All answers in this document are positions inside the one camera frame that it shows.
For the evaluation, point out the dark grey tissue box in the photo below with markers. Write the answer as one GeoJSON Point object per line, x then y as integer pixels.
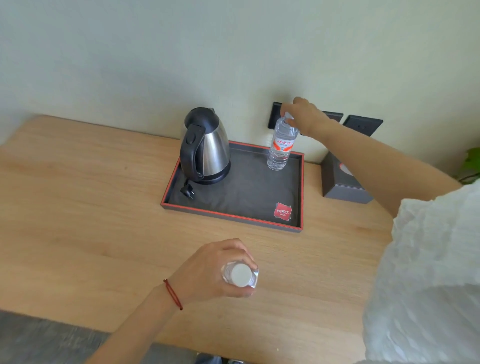
{"type": "Point", "coordinates": [339, 187]}

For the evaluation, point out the green plant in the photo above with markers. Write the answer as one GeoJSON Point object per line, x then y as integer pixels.
{"type": "Point", "coordinates": [471, 163]}

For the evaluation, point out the black kettle plug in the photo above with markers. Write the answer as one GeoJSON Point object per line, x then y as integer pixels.
{"type": "Point", "coordinates": [186, 190]}

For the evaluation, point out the person's right forearm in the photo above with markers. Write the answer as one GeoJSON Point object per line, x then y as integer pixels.
{"type": "Point", "coordinates": [382, 168]}

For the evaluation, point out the person's left hand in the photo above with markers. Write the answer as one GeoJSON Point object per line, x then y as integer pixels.
{"type": "Point", "coordinates": [202, 273]}

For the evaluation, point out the steel electric kettle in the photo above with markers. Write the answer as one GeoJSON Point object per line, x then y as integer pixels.
{"type": "Point", "coordinates": [213, 150]}

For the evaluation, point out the clear water bottle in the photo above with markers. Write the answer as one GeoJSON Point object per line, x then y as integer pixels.
{"type": "Point", "coordinates": [240, 274]}
{"type": "Point", "coordinates": [279, 150]}

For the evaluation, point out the long wooden table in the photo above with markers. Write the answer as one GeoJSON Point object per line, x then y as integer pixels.
{"type": "Point", "coordinates": [75, 206]}

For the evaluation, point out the person's left forearm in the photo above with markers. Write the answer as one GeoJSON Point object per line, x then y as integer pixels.
{"type": "Point", "coordinates": [138, 330]}

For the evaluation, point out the black wall socket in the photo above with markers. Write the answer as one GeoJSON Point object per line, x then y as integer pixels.
{"type": "Point", "coordinates": [363, 125]}
{"type": "Point", "coordinates": [335, 116]}
{"type": "Point", "coordinates": [274, 116]}

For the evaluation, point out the white textured top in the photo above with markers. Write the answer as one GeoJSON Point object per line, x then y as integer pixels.
{"type": "Point", "coordinates": [423, 281]}

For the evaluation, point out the black red-edged tray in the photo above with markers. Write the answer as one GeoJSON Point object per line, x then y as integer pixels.
{"type": "Point", "coordinates": [243, 191]}

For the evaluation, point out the person's right hand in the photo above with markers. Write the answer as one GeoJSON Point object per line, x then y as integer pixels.
{"type": "Point", "coordinates": [309, 118]}

